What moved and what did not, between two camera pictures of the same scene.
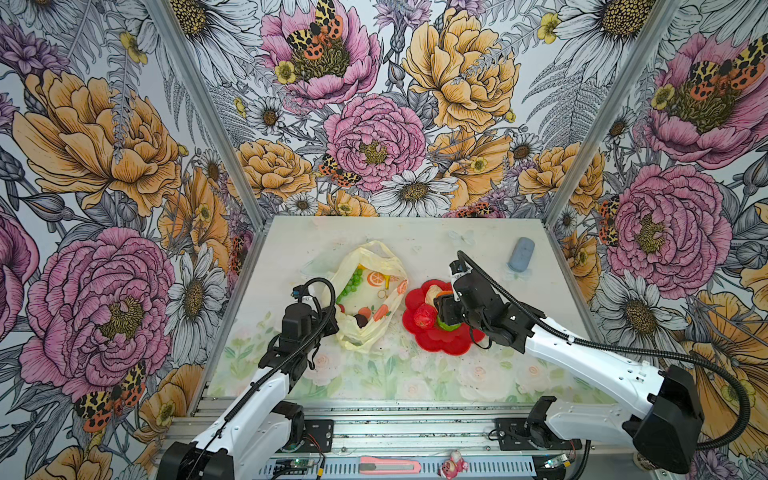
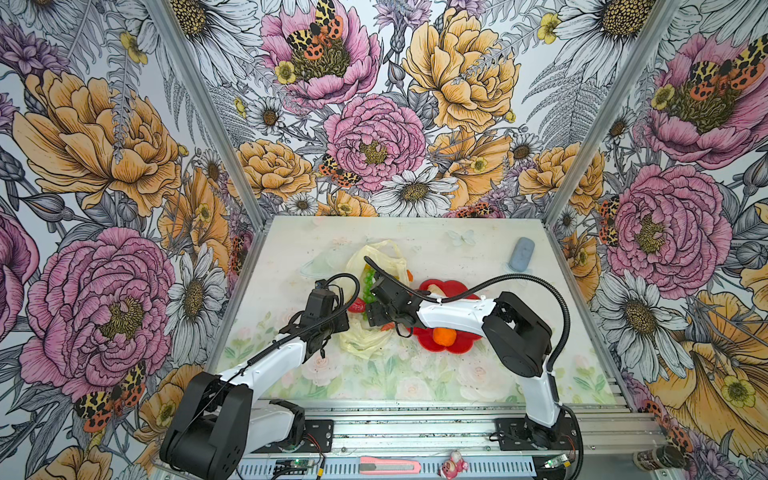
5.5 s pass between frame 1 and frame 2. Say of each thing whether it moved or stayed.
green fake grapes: moved
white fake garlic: stayed
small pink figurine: stayed
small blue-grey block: stayed
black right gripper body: moved
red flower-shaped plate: stayed
